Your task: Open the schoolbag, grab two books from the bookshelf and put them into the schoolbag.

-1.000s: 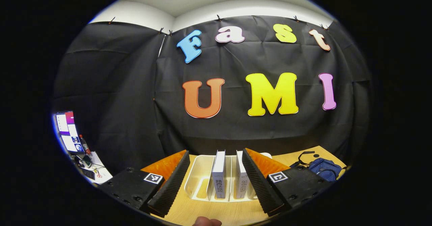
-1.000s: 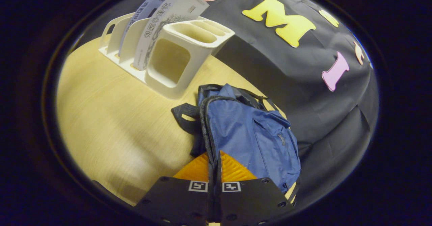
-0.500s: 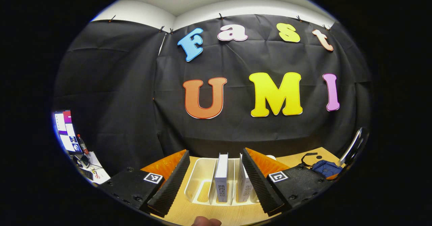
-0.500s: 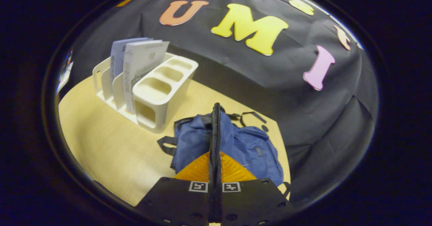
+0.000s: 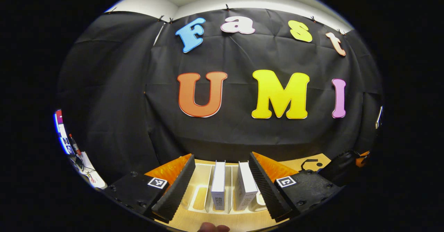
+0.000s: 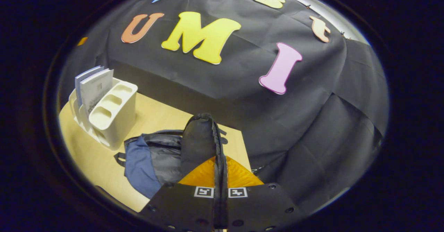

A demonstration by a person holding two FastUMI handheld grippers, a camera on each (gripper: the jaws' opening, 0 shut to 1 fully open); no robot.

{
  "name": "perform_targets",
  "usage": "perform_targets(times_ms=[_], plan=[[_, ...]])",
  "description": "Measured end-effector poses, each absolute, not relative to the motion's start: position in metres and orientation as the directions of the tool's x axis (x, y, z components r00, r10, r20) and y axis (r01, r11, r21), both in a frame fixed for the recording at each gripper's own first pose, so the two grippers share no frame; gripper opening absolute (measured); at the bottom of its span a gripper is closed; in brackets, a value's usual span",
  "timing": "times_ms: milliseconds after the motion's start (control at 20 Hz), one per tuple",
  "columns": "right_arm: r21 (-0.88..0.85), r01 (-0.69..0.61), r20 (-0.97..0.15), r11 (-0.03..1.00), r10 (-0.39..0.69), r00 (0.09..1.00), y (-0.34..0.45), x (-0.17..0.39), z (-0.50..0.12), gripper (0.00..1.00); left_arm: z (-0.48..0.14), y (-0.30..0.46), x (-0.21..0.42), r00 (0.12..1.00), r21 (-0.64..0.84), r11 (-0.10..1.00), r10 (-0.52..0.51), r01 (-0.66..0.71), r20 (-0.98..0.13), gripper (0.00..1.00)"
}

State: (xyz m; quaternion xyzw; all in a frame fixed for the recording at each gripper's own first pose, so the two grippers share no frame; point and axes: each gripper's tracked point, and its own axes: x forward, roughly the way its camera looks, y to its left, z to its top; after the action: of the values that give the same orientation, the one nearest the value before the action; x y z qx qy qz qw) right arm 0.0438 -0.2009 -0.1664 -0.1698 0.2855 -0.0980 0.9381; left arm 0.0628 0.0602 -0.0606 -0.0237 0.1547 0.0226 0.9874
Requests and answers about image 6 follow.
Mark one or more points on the black backdrop cloth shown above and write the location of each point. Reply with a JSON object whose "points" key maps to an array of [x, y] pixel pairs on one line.
{"points": [[312, 121]]}

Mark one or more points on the white plastic bookshelf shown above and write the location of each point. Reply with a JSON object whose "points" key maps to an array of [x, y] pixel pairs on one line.
{"points": [[114, 121]]}

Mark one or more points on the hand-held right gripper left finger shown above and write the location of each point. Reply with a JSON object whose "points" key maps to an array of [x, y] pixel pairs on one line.
{"points": [[180, 204]]}

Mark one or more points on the white book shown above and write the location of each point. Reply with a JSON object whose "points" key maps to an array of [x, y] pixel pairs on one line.
{"points": [[80, 81], [99, 89]]}

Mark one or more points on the navy blue schoolbag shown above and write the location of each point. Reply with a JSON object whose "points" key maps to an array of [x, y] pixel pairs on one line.
{"points": [[138, 162]]}

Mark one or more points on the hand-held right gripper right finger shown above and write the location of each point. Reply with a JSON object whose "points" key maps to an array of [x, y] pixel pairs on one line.
{"points": [[256, 207]]}

